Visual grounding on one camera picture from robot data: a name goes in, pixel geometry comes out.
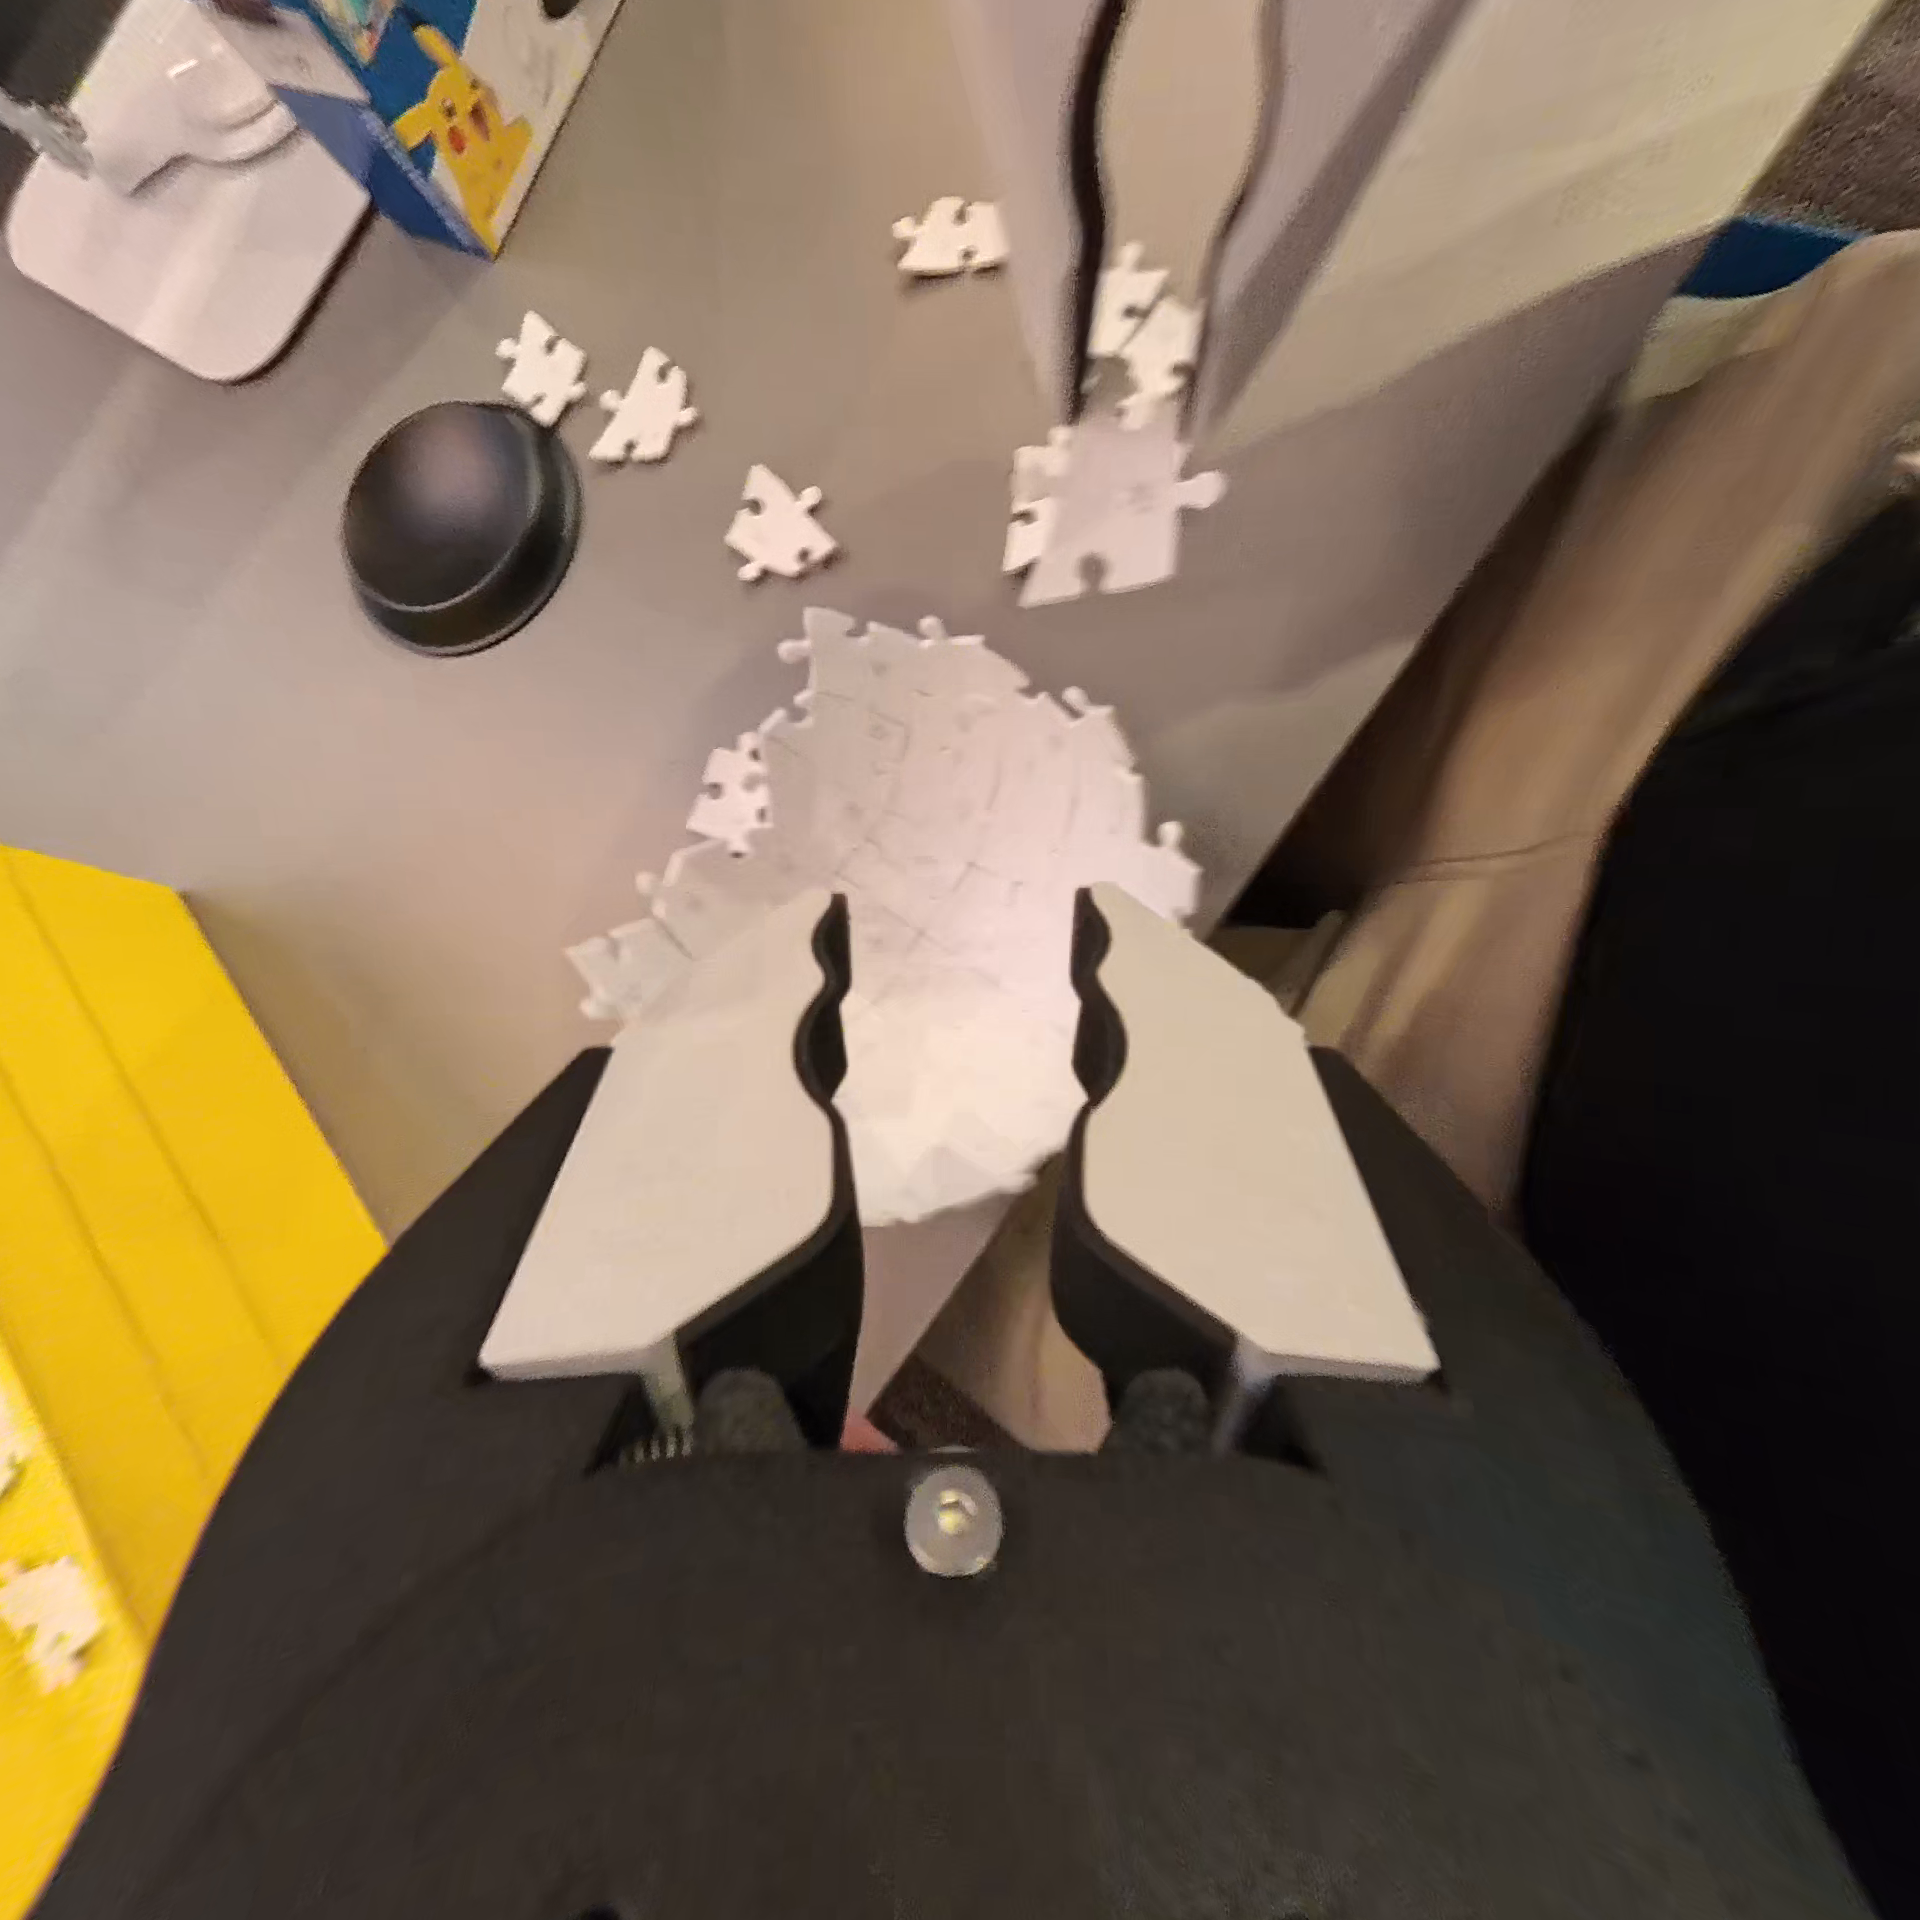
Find person's beige trousers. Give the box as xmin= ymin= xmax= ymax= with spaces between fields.
xmin=1223 ymin=225 xmax=1920 ymax=1246

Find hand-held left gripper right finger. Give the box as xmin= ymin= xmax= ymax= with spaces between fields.
xmin=1052 ymin=882 xmax=1443 ymax=1450

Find black dome stand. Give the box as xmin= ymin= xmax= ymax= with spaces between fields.
xmin=338 ymin=395 xmax=590 ymax=659

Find person's black top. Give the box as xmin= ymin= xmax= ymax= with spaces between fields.
xmin=1518 ymin=491 xmax=1920 ymax=1920

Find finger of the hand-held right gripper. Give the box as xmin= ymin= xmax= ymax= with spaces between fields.
xmin=1191 ymin=0 xmax=1901 ymax=458
xmin=955 ymin=0 xmax=1133 ymax=419

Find partly built white puzzle ball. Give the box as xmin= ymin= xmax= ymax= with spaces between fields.
xmin=565 ymin=605 xmax=1205 ymax=1227

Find loose puzzle pieces in box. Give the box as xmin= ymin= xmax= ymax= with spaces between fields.
xmin=0 ymin=1382 xmax=99 ymax=1699

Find blue chair edge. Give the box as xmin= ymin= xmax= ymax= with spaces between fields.
xmin=1710 ymin=217 xmax=1865 ymax=302

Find joined white puzzle pieces cluster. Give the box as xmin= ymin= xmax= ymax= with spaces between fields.
xmin=1002 ymin=238 xmax=1223 ymax=605

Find white rounded base stand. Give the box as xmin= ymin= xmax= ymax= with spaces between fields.
xmin=5 ymin=0 xmax=375 ymax=387

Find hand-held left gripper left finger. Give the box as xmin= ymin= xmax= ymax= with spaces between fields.
xmin=476 ymin=893 xmax=867 ymax=1450

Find white puzzle piece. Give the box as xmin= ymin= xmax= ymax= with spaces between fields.
xmin=722 ymin=462 xmax=841 ymax=589
xmin=590 ymin=349 xmax=705 ymax=462
xmin=891 ymin=193 xmax=1016 ymax=280
xmin=493 ymin=309 xmax=590 ymax=430

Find blue box with yellow figure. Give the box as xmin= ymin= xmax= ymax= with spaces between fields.
xmin=270 ymin=0 xmax=623 ymax=259

